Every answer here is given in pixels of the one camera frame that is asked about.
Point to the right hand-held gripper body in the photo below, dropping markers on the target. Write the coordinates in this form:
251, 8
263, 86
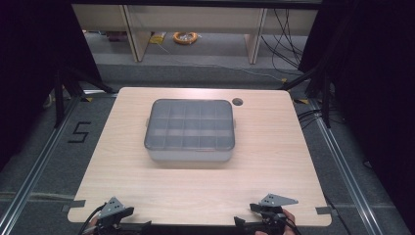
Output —
273, 205

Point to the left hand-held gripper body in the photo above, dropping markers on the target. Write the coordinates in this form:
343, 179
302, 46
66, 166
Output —
111, 209

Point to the grey lidded compartment box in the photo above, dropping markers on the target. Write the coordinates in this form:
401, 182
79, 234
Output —
189, 130

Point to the person's right hand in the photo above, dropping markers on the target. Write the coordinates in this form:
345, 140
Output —
289, 218

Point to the person's left hand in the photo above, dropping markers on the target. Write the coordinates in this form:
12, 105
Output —
92, 224

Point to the grey tape strip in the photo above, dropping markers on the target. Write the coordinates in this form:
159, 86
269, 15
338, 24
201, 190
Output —
74, 205
323, 210

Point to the yellow black floor tape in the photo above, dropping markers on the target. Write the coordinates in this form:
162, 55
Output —
87, 99
302, 101

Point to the black metal stand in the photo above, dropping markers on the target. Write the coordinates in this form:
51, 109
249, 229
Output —
59, 98
326, 98

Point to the black curtain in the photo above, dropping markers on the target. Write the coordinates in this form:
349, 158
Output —
36, 65
375, 81

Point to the yellow packet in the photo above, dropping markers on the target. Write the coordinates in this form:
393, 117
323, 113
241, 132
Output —
158, 38

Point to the aluminium floor rail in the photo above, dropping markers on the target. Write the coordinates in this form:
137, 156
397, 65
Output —
345, 169
36, 169

